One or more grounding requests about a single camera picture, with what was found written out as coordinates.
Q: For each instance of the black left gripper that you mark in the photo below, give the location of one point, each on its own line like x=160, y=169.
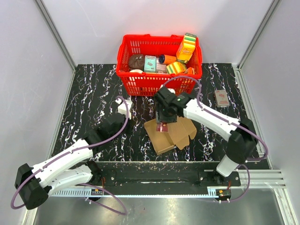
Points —
x=131, y=126

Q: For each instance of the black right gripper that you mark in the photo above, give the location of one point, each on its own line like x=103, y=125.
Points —
x=160, y=117

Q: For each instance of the small red plastic packet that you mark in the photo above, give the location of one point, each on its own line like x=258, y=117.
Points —
x=162, y=127

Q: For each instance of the brown cardboard box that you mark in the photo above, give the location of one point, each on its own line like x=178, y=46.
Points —
x=179, y=135

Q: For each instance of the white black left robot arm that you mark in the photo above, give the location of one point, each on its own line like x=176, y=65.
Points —
x=71, y=167

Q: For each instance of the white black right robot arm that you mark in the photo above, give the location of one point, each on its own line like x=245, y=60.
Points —
x=239, y=134

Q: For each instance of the pink white small box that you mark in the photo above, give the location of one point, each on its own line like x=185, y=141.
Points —
x=161, y=68

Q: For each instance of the teal white small box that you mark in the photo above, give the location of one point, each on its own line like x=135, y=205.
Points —
x=150, y=64

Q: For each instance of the yellow green sponge pack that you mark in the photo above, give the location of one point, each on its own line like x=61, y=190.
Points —
x=176, y=68

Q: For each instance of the red plastic shopping basket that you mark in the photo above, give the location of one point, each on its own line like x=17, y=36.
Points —
x=147, y=84

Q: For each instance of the small orange packet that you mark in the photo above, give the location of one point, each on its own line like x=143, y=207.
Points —
x=190, y=71

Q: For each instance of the white round lid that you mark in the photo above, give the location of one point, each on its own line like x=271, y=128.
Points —
x=136, y=71

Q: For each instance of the orange cylindrical can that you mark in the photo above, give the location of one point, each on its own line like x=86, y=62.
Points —
x=166, y=59

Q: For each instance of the white Kamenoko sponge pack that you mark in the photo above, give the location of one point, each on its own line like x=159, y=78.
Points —
x=221, y=98

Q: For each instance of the tall orange sponge pack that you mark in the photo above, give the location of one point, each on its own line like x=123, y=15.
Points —
x=186, y=48

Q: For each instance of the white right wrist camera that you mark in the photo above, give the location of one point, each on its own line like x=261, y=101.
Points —
x=171, y=90

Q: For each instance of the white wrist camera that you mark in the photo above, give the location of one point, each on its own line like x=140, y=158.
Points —
x=125, y=108
x=171, y=90

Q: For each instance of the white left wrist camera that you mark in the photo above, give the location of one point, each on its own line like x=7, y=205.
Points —
x=125, y=108

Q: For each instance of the left aluminium frame post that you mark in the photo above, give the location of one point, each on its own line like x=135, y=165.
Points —
x=55, y=33

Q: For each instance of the aluminium frame post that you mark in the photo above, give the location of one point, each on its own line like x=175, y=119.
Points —
x=55, y=33
x=262, y=26

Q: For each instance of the aluminium slotted rail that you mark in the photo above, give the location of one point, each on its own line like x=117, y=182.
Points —
x=179, y=189

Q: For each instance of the right aluminium frame post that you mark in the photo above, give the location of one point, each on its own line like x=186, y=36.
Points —
x=262, y=26

